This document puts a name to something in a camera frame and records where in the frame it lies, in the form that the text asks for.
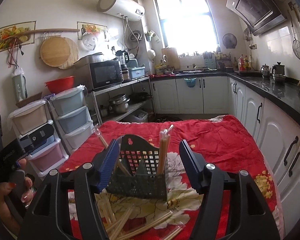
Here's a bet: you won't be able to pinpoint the chopsticks pair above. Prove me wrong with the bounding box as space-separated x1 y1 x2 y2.
115 211 173 240
157 125 174 174

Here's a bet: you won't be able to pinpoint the left hand painted nails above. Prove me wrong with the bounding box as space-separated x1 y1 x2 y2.
0 158 35 233

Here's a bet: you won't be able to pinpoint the beige top drawer tower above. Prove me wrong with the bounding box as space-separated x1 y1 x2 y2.
7 99 69 179

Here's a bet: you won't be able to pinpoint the blue top drawer tower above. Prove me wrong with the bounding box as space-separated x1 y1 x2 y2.
49 85 93 155

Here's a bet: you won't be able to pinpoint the chopsticks pair on blanket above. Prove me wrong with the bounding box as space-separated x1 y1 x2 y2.
115 211 173 240

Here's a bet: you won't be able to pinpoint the red floral blanket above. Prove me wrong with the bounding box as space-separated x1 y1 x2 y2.
58 114 285 240

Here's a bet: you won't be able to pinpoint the white lower cabinets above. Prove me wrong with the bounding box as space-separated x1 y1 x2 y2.
151 76 300 239

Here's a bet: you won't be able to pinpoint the red plastic basin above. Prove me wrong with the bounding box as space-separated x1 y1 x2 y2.
45 76 75 94

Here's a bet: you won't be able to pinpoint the leaning chopsticks in basket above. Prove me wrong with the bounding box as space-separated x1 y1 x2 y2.
92 126 132 177

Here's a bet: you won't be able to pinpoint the dark green utensil basket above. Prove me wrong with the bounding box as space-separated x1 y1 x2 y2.
106 134 168 201

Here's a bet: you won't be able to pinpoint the round bamboo tray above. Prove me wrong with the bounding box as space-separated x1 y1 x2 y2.
40 36 79 70

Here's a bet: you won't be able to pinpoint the black microwave oven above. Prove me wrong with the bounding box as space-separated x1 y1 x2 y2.
74 60 122 92

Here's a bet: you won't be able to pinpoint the steel pot on shelf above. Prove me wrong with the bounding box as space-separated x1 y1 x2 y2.
109 94 130 114

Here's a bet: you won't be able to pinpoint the black countertop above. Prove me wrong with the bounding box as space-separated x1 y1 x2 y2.
150 72 300 126

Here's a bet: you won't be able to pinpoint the metal shelf rack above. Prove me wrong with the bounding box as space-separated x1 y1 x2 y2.
89 76 154 125

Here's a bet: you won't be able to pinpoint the steel kettle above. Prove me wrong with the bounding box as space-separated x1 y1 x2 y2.
271 62 286 83

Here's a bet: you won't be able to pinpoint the mesh strainer hanging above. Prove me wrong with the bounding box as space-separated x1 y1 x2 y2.
288 2 300 61

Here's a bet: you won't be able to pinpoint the white water heater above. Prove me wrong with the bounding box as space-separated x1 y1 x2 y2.
97 0 145 22

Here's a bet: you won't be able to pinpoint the black range hood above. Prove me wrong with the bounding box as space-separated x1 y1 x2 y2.
226 0 287 36

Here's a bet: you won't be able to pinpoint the window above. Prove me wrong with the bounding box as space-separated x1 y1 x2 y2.
154 0 219 56

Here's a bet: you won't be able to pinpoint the fruit picture on wall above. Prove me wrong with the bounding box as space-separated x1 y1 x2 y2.
77 21 108 40

